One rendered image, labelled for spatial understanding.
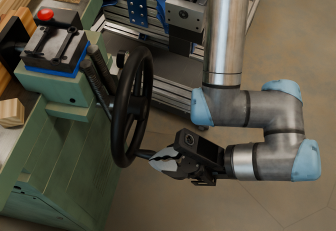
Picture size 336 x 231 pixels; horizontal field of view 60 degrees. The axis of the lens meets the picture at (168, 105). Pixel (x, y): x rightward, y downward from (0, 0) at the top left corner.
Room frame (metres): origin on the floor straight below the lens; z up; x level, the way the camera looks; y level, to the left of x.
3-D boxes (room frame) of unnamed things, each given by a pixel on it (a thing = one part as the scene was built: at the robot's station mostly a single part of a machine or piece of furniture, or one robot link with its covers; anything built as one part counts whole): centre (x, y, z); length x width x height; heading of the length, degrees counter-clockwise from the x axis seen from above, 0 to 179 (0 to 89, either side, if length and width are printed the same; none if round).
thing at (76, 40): (0.41, 0.22, 0.99); 0.13 x 0.11 x 0.06; 169
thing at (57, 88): (0.41, 0.22, 0.91); 0.15 x 0.14 x 0.09; 169
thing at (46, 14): (0.44, 0.24, 1.02); 0.03 x 0.03 x 0.01
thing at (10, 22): (0.42, 0.29, 0.95); 0.09 x 0.07 x 0.09; 169
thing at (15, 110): (0.29, 0.30, 0.92); 0.04 x 0.04 x 0.03; 13
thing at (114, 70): (0.66, 0.22, 0.58); 0.12 x 0.08 x 0.08; 79
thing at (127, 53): (0.64, 0.15, 0.65); 0.06 x 0.04 x 0.08; 169
